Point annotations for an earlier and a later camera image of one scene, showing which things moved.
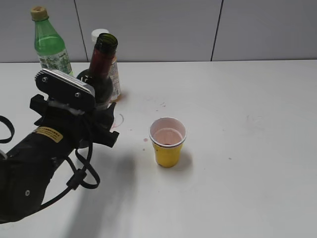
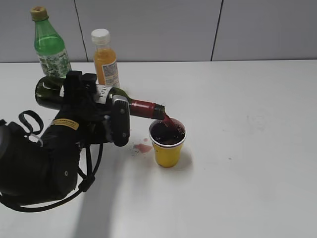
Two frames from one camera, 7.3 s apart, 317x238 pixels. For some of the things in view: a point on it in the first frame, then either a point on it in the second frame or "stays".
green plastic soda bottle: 50,43 stays
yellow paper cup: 167,135 stays
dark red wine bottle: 99,74 → 47,91
